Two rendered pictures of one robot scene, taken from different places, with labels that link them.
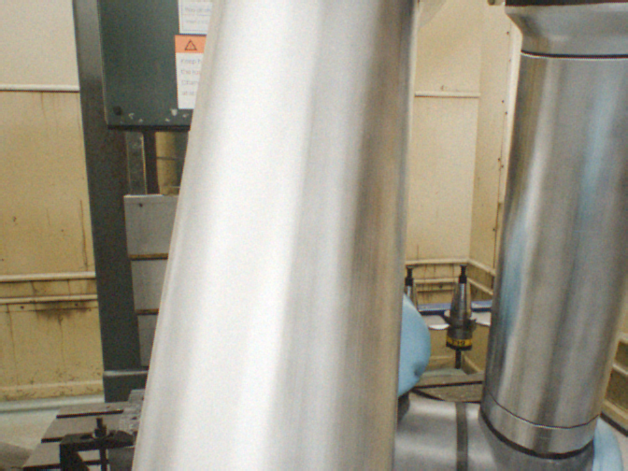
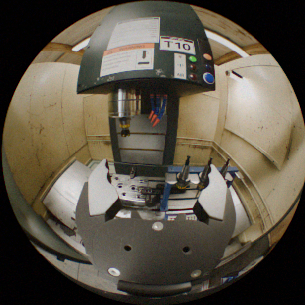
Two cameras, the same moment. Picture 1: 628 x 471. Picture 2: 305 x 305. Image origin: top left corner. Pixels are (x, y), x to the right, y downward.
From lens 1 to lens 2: 0.55 m
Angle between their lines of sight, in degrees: 19
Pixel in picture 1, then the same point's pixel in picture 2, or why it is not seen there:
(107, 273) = (112, 136)
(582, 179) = not seen: outside the picture
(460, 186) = (214, 121)
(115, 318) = (115, 148)
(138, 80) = (87, 71)
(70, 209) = not seen: hidden behind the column
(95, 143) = not seen: hidden behind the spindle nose
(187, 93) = (104, 69)
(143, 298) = (121, 144)
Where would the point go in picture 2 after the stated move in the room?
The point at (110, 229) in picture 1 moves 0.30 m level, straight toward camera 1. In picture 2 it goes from (113, 125) to (105, 133)
